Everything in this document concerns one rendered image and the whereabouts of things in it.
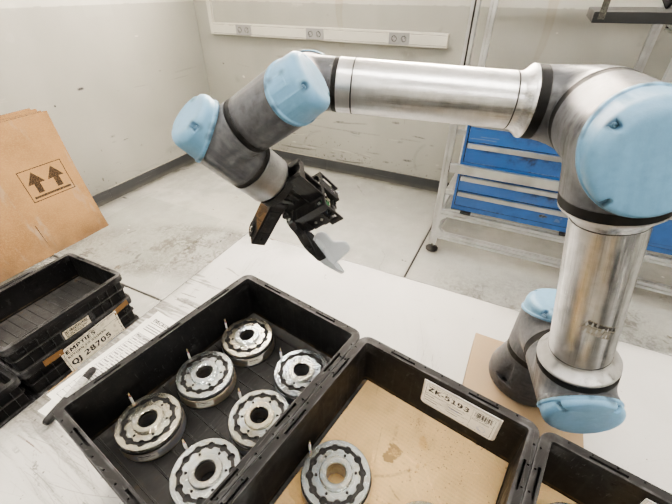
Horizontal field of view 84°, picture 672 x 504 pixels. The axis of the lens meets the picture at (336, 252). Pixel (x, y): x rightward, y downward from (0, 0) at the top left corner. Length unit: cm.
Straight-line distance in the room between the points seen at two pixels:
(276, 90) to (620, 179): 36
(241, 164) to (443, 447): 54
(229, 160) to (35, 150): 259
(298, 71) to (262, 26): 318
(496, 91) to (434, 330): 65
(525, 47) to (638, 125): 256
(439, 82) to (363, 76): 10
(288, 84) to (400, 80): 17
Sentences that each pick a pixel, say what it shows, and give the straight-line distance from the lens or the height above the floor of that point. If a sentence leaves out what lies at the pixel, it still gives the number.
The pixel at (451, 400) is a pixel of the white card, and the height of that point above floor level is 90.
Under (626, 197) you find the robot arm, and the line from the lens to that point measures 47.
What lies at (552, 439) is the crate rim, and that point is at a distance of 65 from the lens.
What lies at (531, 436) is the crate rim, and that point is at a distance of 64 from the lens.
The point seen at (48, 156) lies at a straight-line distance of 308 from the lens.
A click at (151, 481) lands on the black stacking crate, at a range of 72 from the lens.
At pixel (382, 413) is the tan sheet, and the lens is 72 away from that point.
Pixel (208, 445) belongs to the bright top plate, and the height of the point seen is 86.
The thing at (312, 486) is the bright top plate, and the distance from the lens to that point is 63.
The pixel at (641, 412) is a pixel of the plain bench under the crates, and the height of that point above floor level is 70.
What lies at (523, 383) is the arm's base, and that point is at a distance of 90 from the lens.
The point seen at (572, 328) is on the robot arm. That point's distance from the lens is 63.
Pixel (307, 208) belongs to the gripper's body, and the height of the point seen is 115.
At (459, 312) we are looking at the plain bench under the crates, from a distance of 111.
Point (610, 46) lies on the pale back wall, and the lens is 301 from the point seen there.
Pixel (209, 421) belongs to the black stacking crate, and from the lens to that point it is 74.
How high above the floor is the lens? 144
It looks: 36 degrees down
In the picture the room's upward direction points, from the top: straight up
